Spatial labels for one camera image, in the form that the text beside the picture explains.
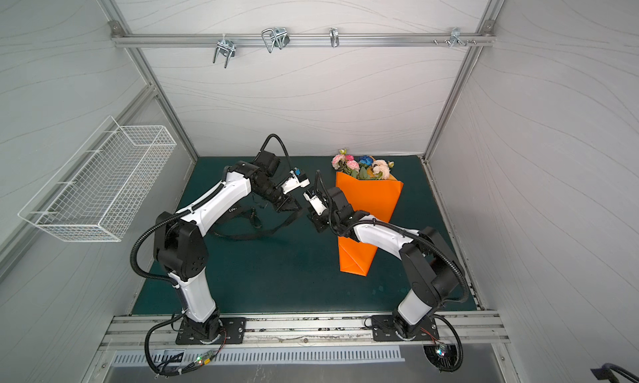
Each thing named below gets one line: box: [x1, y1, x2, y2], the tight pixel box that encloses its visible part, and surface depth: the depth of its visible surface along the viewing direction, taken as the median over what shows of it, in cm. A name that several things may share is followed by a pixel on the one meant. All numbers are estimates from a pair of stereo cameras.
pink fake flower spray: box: [331, 148, 358, 178], surface depth 117 cm
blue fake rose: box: [358, 154, 374, 177], surface depth 117 cm
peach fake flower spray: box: [371, 159, 395, 181], surface depth 113 cm
